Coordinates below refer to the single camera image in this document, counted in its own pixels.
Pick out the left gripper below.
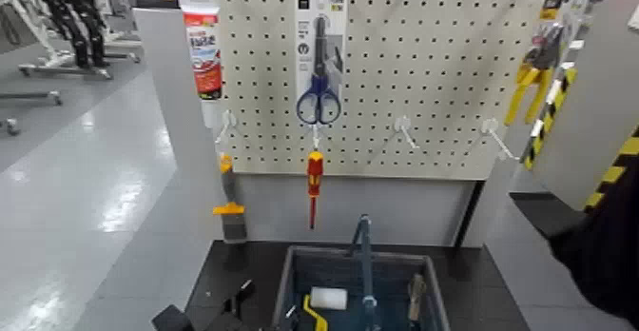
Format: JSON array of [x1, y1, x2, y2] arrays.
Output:
[[202, 279, 300, 331]]

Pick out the grey-blue plastic crate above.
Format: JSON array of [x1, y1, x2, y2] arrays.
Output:
[[270, 244, 452, 331]]

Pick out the yellow grey scraper brush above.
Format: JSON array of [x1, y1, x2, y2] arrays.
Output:
[[212, 152, 249, 244]]

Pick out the red yellow screwdriver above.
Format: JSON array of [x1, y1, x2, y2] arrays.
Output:
[[305, 150, 324, 232]]

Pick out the blue scissors on card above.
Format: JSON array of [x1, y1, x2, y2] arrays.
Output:
[[294, 0, 349, 127]]

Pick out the white perforated pegboard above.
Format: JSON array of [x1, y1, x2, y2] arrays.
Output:
[[219, 0, 560, 181]]

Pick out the red white sealant tube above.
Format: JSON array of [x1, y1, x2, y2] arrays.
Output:
[[178, 0, 224, 102]]

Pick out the yellow black hazard tape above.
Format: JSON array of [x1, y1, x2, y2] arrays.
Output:
[[521, 67, 579, 170], [584, 127, 639, 212]]

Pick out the black humanoid robot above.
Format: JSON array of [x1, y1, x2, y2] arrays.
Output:
[[34, 0, 111, 69]]

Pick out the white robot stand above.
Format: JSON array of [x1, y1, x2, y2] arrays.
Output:
[[0, 0, 71, 69]]

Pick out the grey side panel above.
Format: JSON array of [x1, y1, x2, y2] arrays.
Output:
[[529, 0, 639, 212]]

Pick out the yellow black packaged tool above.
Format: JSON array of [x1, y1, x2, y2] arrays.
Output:
[[541, 0, 564, 22]]

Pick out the white paint roller yellow handle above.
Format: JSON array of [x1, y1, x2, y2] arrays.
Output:
[[301, 286, 349, 331]]

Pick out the wooden handle brush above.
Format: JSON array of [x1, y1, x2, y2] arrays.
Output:
[[406, 272, 428, 324]]

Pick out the grey metal base frame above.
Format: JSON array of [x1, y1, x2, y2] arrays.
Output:
[[0, 90, 65, 107], [18, 48, 144, 81]]

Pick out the yellow handle pliers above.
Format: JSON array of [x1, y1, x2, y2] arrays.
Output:
[[504, 22, 567, 127]]

